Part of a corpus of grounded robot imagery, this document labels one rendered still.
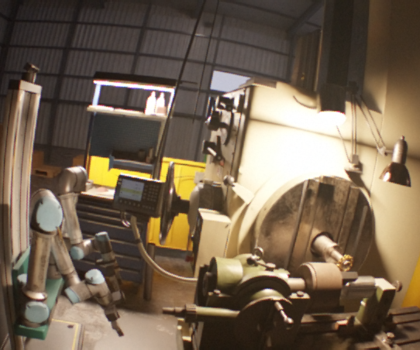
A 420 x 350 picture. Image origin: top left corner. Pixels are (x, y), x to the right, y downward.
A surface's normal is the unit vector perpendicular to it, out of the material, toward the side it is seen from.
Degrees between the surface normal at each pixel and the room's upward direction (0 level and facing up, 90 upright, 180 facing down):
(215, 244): 90
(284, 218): 90
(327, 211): 90
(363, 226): 90
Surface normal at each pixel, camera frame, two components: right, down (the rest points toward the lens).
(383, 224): 0.17, 0.18
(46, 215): 0.65, 0.11
